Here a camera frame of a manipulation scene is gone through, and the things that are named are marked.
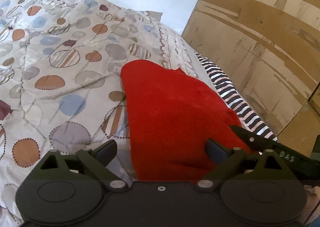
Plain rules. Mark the striped bed sheet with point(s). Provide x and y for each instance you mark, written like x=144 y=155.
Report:
x=249 y=119

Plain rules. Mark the red long-sleeve sweater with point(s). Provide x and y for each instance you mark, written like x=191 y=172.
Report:
x=171 y=116

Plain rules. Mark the patterned white quilt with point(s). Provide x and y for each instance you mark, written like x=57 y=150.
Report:
x=60 y=81

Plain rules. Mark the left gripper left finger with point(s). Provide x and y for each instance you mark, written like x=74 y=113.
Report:
x=95 y=162

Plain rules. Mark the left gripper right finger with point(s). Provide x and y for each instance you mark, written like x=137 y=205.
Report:
x=229 y=166

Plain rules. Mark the plywood wardrobe panel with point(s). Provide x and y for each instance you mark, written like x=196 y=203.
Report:
x=270 y=51

